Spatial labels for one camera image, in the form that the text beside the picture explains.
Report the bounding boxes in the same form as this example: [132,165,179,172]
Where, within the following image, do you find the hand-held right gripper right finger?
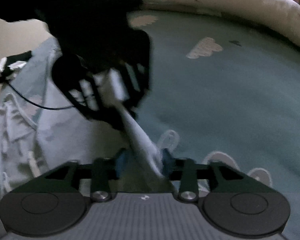
[162,150,248,202]

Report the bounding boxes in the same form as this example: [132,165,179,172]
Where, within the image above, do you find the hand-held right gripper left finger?
[44,152,127,202]

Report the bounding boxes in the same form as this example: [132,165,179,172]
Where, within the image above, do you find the folded beige floral quilt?
[140,0,300,60]

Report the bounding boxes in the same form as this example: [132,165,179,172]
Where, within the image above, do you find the grey sweatpants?
[0,69,177,200]

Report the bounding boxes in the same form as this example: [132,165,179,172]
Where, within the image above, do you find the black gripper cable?
[0,51,74,110]

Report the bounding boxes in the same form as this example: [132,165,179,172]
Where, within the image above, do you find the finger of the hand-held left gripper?
[65,92,127,130]
[131,55,150,115]

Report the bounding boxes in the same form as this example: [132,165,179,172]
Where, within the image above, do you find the teal floral bed sheet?
[0,10,300,240]

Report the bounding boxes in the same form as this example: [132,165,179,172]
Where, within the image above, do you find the black and white cloth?
[0,51,32,80]

